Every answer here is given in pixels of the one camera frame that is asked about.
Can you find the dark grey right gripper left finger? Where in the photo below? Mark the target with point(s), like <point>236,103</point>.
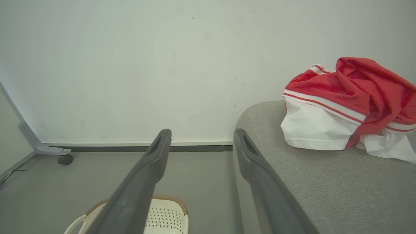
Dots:
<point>136,188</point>

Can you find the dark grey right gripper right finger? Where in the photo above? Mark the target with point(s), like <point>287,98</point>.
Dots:
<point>266,191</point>

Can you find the red and white garment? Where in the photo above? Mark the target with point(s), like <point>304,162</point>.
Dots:
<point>344,97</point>

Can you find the white perforated laundry basket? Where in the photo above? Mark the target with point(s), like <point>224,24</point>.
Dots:
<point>165,216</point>

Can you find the white and grey baseboard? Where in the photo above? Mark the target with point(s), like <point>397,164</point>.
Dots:
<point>107,145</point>

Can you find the grey partition foot with caster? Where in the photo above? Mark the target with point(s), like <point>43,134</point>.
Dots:
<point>35,143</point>

